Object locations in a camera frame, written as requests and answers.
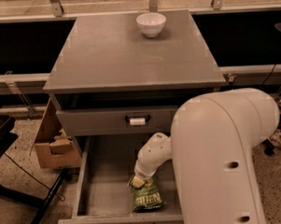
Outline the closed grey top drawer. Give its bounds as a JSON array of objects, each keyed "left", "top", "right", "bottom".
[{"left": 56, "top": 105, "right": 177, "bottom": 136}]

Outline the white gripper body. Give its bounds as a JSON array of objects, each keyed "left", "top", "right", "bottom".
[{"left": 134, "top": 148, "right": 160, "bottom": 180}]

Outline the black drawer handle with tape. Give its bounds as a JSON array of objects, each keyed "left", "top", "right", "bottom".
[{"left": 125, "top": 116, "right": 151, "bottom": 126}]

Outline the white ceramic bowl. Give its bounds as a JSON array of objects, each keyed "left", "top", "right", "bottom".
[{"left": 136, "top": 12, "right": 166, "bottom": 37}]

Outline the clear acrylic bracket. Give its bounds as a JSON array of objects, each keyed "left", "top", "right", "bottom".
[{"left": 6, "top": 77, "right": 35, "bottom": 118}]

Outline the grey drawer cabinet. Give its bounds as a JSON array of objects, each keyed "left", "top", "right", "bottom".
[{"left": 39, "top": 7, "right": 229, "bottom": 140}]

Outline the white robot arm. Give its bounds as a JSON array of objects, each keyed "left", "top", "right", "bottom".
[{"left": 133, "top": 88, "right": 279, "bottom": 224}]

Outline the black stand frame left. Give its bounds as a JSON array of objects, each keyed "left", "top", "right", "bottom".
[{"left": 0, "top": 119, "right": 71, "bottom": 224}]

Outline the green jalapeno chip bag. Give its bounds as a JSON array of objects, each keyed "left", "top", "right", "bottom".
[{"left": 128, "top": 175, "right": 165, "bottom": 212}]

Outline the black stand leg right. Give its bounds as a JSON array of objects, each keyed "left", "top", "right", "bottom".
[{"left": 262, "top": 139, "right": 274, "bottom": 156}]

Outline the red white sneaker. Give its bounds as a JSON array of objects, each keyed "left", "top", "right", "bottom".
[{"left": 268, "top": 130, "right": 281, "bottom": 148}]

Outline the brown cardboard box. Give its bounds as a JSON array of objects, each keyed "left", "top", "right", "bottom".
[{"left": 35, "top": 101, "right": 82, "bottom": 169}]

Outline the open grey middle drawer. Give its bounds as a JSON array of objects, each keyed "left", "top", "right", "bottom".
[{"left": 59, "top": 133, "right": 184, "bottom": 224}]

